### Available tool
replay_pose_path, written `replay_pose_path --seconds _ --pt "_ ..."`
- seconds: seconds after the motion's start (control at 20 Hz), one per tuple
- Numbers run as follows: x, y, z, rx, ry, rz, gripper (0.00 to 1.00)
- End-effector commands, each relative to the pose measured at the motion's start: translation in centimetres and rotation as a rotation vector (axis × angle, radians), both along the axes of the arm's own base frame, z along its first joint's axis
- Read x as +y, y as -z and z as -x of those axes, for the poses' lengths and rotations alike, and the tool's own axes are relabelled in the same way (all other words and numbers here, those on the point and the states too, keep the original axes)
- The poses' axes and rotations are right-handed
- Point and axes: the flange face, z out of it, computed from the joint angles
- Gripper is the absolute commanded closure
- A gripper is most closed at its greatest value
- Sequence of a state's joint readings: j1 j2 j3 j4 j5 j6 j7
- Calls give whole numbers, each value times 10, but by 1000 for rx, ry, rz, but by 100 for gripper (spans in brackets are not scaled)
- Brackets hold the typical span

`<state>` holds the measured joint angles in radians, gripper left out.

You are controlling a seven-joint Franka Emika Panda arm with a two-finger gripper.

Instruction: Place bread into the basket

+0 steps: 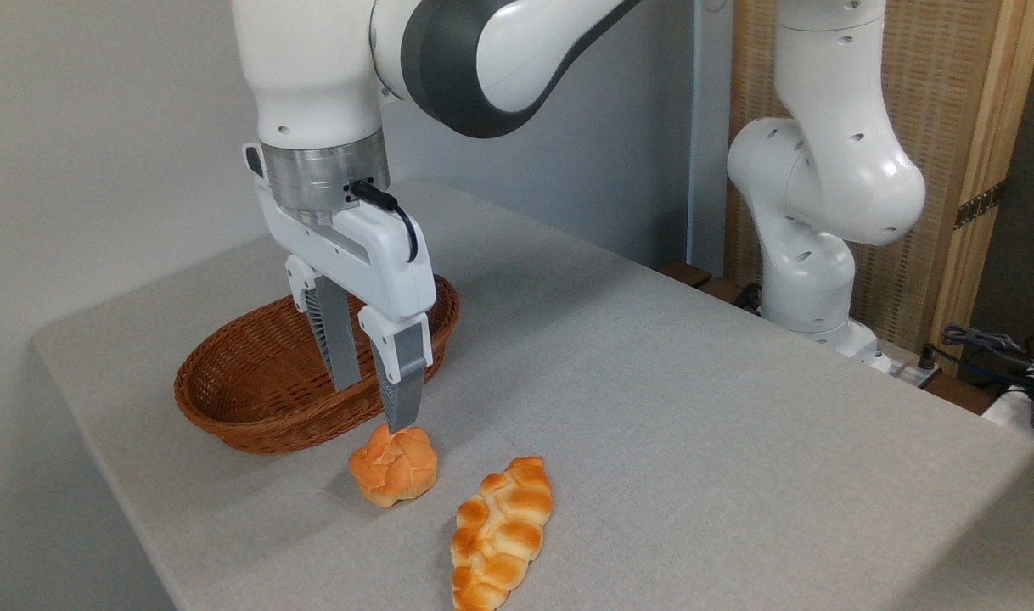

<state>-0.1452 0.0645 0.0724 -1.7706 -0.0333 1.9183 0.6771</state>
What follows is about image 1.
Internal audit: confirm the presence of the woven screen with wooden frame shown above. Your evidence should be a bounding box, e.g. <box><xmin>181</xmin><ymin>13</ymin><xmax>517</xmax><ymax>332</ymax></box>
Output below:
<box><xmin>725</xmin><ymin>0</ymin><xmax>1034</xmax><ymax>374</ymax></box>

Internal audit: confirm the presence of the metal screen hinge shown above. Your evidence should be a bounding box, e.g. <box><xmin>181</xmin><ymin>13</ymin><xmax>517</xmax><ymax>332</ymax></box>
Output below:
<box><xmin>954</xmin><ymin>180</ymin><xmax>1008</xmax><ymax>230</ymax></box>

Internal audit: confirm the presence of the braided golden bread loaf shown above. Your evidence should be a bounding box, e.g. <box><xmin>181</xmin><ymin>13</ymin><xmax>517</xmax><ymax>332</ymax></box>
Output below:
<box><xmin>450</xmin><ymin>456</ymin><xmax>554</xmax><ymax>611</ymax></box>

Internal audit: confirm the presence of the round orange bread roll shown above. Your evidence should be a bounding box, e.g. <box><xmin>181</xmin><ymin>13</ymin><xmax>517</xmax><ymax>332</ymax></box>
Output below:
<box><xmin>348</xmin><ymin>423</ymin><xmax>439</xmax><ymax>508</ymax></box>

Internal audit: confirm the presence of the brown wicker basket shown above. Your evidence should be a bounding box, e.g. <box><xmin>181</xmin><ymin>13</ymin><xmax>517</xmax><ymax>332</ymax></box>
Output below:
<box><xmin>174</xmin><ymin>273</ymin><xmax>461</xmax><ymax>456</ymax></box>

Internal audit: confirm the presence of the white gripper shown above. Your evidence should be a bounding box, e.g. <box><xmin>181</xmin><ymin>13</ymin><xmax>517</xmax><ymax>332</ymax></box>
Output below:
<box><xmin>244</xmin><ymin>143</ymin><xmax>438</xmax><ymax>434</ymax></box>

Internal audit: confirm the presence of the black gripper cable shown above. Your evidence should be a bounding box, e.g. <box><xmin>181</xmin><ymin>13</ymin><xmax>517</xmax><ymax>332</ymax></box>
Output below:
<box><xmin>350</xmin><ymin>178</ymin><xmax>419</xmax><ymax>264</ymax></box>

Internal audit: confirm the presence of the bundle of blue-grey cables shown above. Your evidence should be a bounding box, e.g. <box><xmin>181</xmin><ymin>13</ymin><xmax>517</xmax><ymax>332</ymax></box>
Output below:
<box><xmin>941</xmin><ymin>324</ymin><xmax>1034</xmax><ymax>400</ymax></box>

